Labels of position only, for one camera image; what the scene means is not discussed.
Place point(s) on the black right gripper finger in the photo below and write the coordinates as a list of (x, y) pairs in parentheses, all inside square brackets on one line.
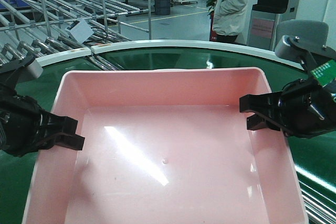
[(258, 122), (259, 103)]

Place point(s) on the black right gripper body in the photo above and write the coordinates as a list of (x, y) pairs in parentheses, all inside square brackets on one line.
[(307, 108)]

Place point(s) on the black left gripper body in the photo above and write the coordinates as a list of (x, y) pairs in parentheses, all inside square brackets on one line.
[(23, 124)]

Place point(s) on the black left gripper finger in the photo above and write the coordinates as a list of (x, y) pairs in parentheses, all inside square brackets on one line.
[(73, 142), (52, 124)]

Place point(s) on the pink plastic bin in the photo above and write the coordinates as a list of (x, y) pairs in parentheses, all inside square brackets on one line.
[(164, 146)]

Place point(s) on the black waste bin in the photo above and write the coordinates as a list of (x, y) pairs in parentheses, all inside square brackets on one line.
[(162, 7)]

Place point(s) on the green circuit board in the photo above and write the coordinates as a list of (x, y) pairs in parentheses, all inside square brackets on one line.
[(325, 73)]

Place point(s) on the green circular conveyor belt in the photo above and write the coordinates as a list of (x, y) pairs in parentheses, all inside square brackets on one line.
[(314, 158)]

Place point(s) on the white outer conveyor rim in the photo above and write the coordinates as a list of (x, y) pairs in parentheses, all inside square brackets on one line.
[(160, 43)]

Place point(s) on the grey upholstered chair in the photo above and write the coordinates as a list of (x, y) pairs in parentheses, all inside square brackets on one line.
[(310, 30)]

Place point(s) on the white control box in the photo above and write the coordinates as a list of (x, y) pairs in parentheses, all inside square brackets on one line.
[(79, 30)]

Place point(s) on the steel conveyor rollers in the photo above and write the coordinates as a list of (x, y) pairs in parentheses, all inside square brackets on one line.
[(320, 209)]

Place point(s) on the steel roller rack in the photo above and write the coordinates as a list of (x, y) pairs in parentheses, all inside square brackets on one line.
[(36, 28)]

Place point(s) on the person in white jacket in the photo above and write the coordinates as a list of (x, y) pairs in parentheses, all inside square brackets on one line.
[(229, 19)]

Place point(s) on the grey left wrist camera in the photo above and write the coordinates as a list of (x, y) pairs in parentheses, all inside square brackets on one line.
[(31, 72)]

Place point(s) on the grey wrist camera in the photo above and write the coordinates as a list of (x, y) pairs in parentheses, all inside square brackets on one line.
[(287, 50), (31, 72)]

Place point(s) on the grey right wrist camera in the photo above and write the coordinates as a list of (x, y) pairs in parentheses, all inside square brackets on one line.
[(287, 50)]

